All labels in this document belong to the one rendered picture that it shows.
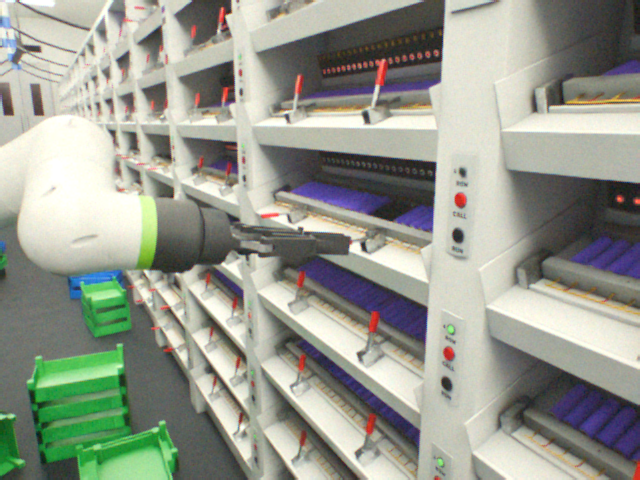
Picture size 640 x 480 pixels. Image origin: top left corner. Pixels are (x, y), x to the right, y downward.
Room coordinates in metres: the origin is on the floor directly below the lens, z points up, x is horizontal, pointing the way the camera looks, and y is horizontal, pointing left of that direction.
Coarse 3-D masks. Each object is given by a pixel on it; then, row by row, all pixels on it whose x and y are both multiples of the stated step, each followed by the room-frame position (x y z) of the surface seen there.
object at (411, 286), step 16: (288, 176) 1.18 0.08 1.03; (304, 176) 1.20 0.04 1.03; (352, 176) 1.08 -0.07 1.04; (368, 176) 1.02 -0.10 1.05; (384, 176) 0.97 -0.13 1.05; (400, 176) 0.93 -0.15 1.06; (256, 192) 1.13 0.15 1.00; (272, 192) 1.14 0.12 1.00; (288, 192) 1.16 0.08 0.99; (256, 208) 1.13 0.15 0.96; (272, 208) 1.11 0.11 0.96; (288, 208) 1.08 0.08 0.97; (272, 224) 1.06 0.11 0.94; (288, 224) 0.98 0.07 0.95; (304, 224) 0.95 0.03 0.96; (320, 224) 0.93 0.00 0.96; (336, 256) 0.83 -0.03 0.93; (352, 256) 0.78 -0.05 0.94; (368, 256) 0.74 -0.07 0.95; (384, 256) 0.72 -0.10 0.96; (400, 256) 0.71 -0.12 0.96; (416, 256) 0.69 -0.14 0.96; (368, 272) 0.75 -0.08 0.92; (384, 272) 0.70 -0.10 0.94; (400, 272) 0.66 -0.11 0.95; (416, 272) 0.65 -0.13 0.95; (400, 288) 0.68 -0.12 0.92; (416, 288) 0.64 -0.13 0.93
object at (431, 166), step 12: (324, 156) 1.17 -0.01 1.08; (336, 156) 1.12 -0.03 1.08; (348, 156) 1.08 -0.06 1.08; (360, 156) 1.03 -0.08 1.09; (372, 156) 1.00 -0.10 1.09; (360, 168) 1.05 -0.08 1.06; (372, 168) 1.01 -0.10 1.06; (384, 168) 0.97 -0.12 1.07; (396, 168) 0.94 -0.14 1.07; (408, 168) 0.91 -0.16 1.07; (420, 168) 0.88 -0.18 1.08; (432, 168) 0.85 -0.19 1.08; (432, 180) 0.86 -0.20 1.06
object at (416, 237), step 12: (288, 204) 1.09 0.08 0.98; (312, 204) 0.98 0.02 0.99; (324, 204) 0.96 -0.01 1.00; (312, 216) 0.96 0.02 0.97; (336, 216) 0.90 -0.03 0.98; (348, 216) 0.86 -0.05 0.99; (360, 216) 0.84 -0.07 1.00; (372, 216) 0.83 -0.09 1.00; (372, 228) 0.80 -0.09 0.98; (396, 228) 0.75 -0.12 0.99; (408, 228) 0.74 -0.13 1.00; (408, 240) 0.72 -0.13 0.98; (420, 240) 0.70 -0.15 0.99
